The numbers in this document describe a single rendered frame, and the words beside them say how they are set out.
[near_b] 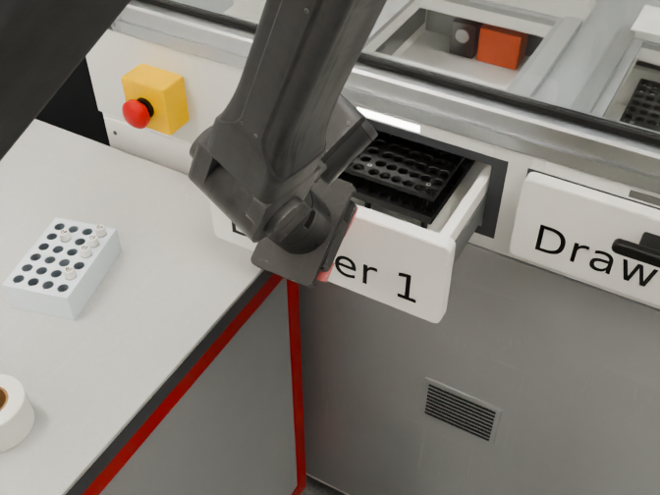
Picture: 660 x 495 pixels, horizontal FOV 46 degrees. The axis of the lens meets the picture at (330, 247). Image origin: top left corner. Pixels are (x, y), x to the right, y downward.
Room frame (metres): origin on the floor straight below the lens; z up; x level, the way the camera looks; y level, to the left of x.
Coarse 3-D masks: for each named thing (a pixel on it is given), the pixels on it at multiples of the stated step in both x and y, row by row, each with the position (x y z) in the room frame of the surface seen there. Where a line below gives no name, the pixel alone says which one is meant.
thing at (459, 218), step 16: (480, 176) 0.71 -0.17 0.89; (464, 192) 0.75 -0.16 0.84; (480, 192) 0.69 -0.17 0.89; (384, 208) 0.72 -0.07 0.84; (448, 208) 0.72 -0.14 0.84; (464, 208) 0.65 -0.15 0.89; (480, 208) 0.69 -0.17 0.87; (416, 224) 0.69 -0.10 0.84; (432, 224) 0.69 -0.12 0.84; (448, 224) 0.63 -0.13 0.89; (464, 224) 0.65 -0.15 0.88; (464, 240) 0.65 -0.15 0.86
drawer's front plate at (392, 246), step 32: (224, 224) 0.69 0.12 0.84; (352, 224) 0.60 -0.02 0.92; (384, 224) 0.59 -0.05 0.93; (352, 256) 0.60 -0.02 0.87; (384, 256) 0.59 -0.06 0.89; (416, 256) 0.57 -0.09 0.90; (448, 256) 0.55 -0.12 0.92; (352, 288) 0.60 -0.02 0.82; (384, 288) 0.58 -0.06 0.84; (416, 288) 0.57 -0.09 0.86; (448, 288) 0.56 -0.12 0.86
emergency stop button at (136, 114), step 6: (126, 102) 0.87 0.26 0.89; (132, 102) 0.86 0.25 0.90; (138, 102) 0.87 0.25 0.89; (126, 108) 0.86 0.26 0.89; (132, 108) 0.86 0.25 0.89; (138, 108) 0.86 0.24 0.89; (144, 108) 0.86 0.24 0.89; (126, 114) 0.86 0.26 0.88; (132, 114) 0.86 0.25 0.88; (138, 114) 0.85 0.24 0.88; (144, 114) 0.86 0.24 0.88; (126, 120) 0.87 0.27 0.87; (132, 120) 0.86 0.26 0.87; (138, 120) 0.85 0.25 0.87; (144, 120) 0.85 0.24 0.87; (132, 126) 0.86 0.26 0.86; (138, 126) 0.86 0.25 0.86; (144, 126) 0.86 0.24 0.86
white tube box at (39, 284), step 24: (48, 240) 0.71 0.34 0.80; (72, 240) 0.71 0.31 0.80; (24, 264) 0.67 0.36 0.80; (48, 264) 0.67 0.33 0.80; (72, 264) 0.67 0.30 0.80; (96, 264) 0.68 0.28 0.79; (24, 288) 0.63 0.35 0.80; (48, 288) 0.64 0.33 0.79; (72, 288) 0.63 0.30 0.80; (48, 312) 0.62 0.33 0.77; (72, 312) 0.61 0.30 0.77
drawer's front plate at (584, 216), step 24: (528, 192) 0.66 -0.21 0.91; (552, 192) 0.65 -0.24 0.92; (576, 192) 0.64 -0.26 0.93; (600, 192) 0.64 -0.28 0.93; (528, 216) 0.66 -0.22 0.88; (552, 216) 0.65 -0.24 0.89; (576, 216) 0.63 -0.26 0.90; (600, 216) 0.62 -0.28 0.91; (624, 216) 0.61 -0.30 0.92; (648, 216) 0.60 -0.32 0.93; (528, 240) 0.65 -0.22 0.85; (552, 240) 0.64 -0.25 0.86; (576, 240) 0.63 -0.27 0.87; (600, 240) 0.62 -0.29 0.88; (552, 264) 0.64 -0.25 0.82; (576, 264) 0.63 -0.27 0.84; (600, 264) 0.62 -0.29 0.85; (648, 264) 0.59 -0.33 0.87; (624, 288) 0.60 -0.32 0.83; (648, 288) 0.59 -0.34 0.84
